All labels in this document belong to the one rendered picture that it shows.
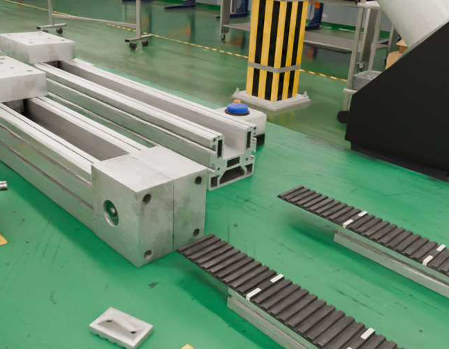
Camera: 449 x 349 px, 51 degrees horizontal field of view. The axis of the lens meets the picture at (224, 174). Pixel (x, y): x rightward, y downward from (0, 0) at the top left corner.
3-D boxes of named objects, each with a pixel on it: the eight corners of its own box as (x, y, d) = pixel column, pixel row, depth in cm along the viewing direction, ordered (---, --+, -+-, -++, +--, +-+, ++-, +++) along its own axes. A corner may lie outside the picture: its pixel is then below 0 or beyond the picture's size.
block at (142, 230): (218, 230, 61) (222, 163, 57) (137, 268, 53) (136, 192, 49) (173, 204, 66) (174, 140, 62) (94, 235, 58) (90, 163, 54)
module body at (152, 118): (253, 174, 77) (258, 124, 74) (208, 191, 71) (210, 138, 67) (33, 75, 128) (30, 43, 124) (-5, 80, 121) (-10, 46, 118)
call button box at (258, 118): (265, 144, 90) (267, 112, 88) (229, 156, 84) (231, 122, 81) (234, 132, 95) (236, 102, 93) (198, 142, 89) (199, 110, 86)
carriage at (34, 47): (77, 70, 111) (74, 41, 108) (30, 76, 104) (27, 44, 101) (45, 58, 121) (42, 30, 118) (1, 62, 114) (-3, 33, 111)
